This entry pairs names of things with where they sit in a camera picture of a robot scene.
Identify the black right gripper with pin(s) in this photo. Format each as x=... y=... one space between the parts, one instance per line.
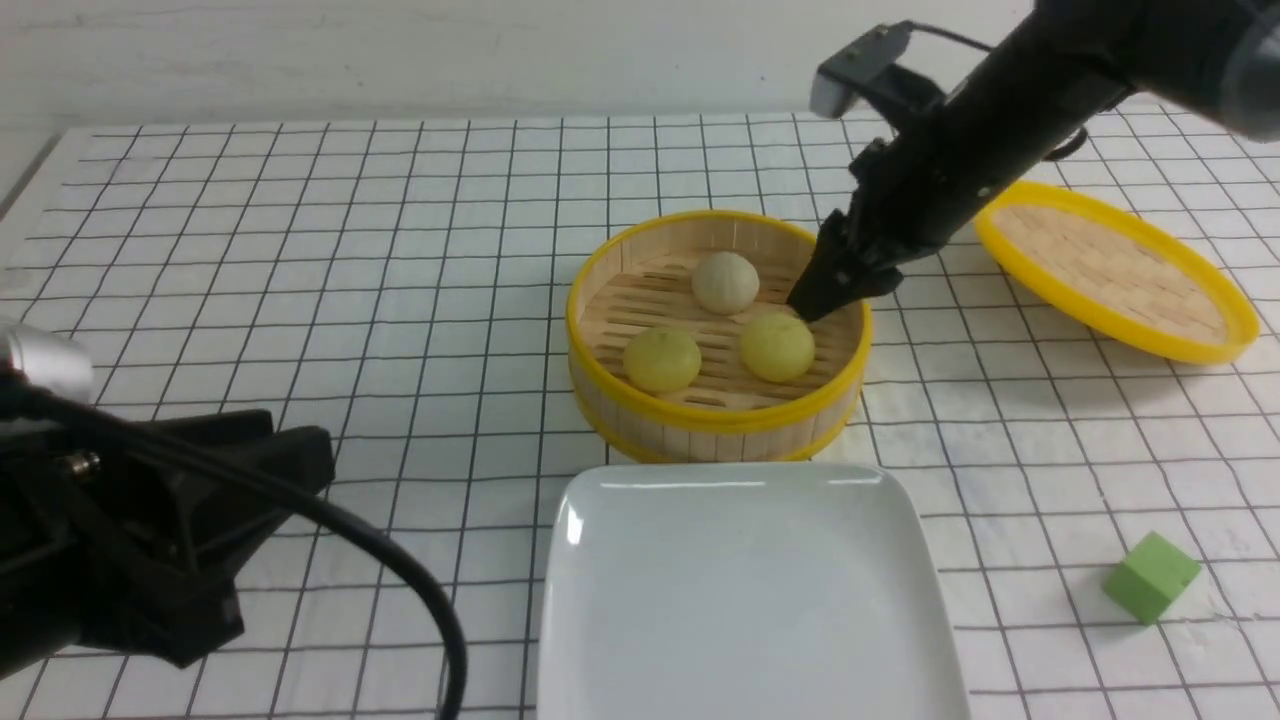
x=949 y=159

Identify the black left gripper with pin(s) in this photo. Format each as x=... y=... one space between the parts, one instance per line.
x=106 y=549

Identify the yellow steamed bun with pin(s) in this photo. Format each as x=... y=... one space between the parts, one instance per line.
x=777 y=347
x=662 y=360

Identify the white steamed bun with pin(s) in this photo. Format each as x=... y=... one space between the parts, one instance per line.
x=725 y=283

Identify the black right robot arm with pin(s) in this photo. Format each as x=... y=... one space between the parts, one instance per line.
x=1218 y=59

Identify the white square plate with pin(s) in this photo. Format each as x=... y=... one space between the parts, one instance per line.
x=750 y=590

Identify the yellow rimmed bamboo steamer basket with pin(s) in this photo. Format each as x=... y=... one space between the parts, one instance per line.
x=641 y=279

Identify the yellow rimmed bamboo steamer lid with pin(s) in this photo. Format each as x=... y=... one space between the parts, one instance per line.
x=1119 y=275

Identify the green cube block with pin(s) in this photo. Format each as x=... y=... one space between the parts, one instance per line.
x=1150 y=579

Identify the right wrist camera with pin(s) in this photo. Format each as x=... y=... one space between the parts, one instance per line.
x=868 y=70

